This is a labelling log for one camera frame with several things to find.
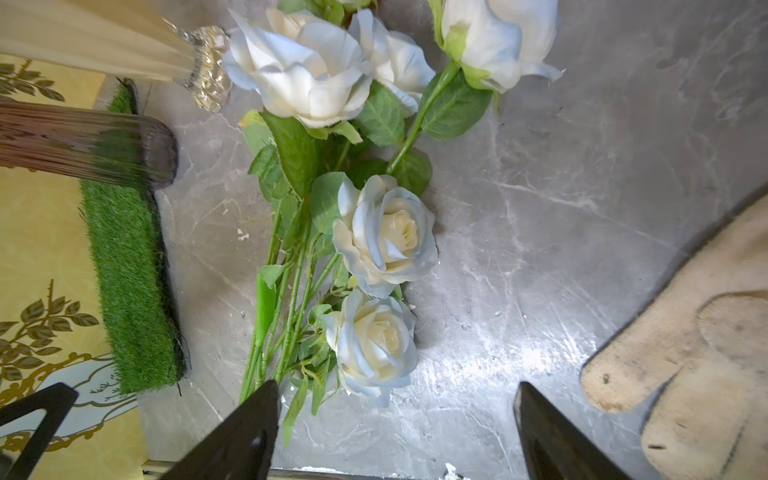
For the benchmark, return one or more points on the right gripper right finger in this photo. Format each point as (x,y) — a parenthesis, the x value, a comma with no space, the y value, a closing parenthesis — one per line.
(553,447)

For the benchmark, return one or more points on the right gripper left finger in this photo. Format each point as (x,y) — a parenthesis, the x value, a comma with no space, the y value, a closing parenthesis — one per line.
(242,446)

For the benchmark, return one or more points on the white rose flower large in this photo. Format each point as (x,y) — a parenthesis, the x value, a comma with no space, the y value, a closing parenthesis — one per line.
(491,45)

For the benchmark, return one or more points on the beige work glove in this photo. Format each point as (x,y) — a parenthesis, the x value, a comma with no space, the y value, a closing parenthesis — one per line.
(700,351)

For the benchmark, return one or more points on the white rose near stems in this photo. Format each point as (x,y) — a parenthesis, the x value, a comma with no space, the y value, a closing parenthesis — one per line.
(373,342)

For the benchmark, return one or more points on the green artificial grass mat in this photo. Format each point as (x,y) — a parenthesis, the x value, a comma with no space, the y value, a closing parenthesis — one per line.
(127,251)

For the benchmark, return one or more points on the white rose lower pile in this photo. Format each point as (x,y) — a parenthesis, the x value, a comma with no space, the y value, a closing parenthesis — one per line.
(384,234)

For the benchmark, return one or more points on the purple ribbed glass vase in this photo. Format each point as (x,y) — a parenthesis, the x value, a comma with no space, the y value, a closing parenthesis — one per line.
(122,149)

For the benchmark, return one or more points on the cream fluted glass vase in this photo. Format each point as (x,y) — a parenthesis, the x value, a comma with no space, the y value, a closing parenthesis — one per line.
(122,38)

